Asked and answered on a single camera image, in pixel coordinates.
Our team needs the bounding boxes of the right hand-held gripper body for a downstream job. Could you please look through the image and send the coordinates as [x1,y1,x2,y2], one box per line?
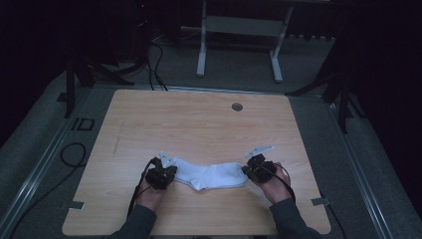
[244,143,278,184]

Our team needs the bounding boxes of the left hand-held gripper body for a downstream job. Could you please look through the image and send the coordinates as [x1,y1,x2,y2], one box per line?
[144,150,179,191]

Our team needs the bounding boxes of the person's left hand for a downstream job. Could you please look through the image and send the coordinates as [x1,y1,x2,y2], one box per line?
[134,176,167,212]

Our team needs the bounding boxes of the person's right hand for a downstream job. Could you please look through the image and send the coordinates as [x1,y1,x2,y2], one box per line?
[256,161,294,205]

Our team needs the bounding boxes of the black metal stand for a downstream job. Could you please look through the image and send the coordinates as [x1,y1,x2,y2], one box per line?
[56,49,135,120]
[284,29,366,135]

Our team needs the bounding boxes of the right hand-held gripper cable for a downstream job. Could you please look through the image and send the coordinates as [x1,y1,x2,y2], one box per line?
[260,161,297,204]

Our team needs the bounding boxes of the black floor cable loop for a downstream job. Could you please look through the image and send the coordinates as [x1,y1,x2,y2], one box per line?
[5,141,88,239]

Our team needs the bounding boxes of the metal floor rail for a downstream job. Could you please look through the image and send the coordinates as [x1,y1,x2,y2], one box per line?
[322,99,397,239]
[0,85,101,239]

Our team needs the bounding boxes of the black floor cables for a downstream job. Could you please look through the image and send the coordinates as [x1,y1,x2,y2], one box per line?
[144,41,169,92]

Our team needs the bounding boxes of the white desk frame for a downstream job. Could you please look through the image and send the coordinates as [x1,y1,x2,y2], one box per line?
[180,0,333,85]

